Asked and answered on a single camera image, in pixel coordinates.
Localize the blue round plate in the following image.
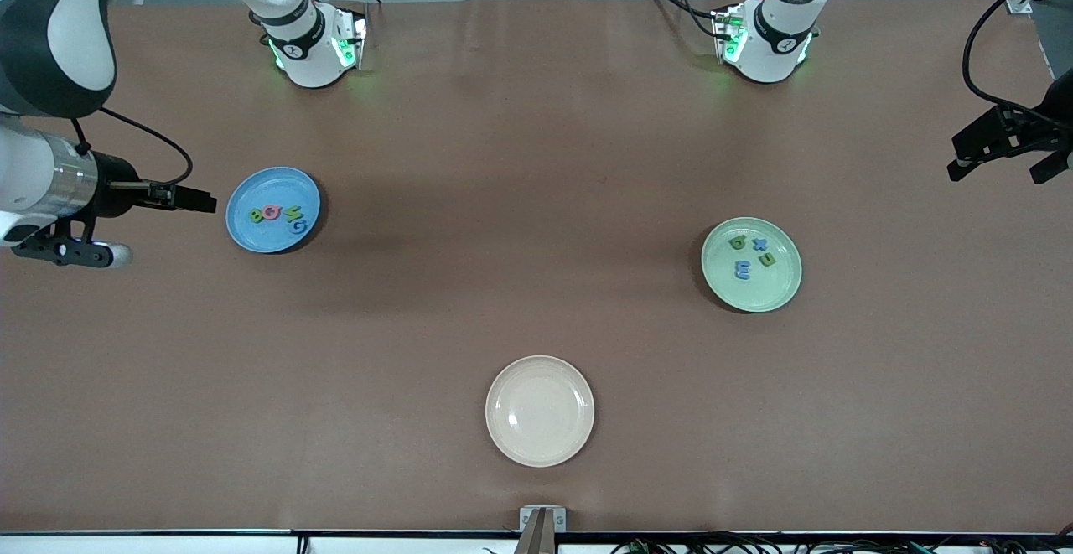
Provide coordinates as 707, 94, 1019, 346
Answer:
225, 167, 322, 254

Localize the green round plate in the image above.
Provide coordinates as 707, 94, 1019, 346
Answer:
701, 217, 803, 313

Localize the beige round plate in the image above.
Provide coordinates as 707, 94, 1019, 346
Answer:
485, 355, 596, 468

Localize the brown table mat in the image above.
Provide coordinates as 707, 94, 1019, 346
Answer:
0, 0, 1073, 535

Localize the base connector box green light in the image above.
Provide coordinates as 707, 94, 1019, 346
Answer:
331, 8, 368, 70
711, 3, 749, 65

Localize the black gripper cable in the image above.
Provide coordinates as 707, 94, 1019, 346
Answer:
71, 106, 194, 188
962, 0, 1073, 132

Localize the grey metal camera bracket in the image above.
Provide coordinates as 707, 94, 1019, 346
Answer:
516, 505, 568, 554

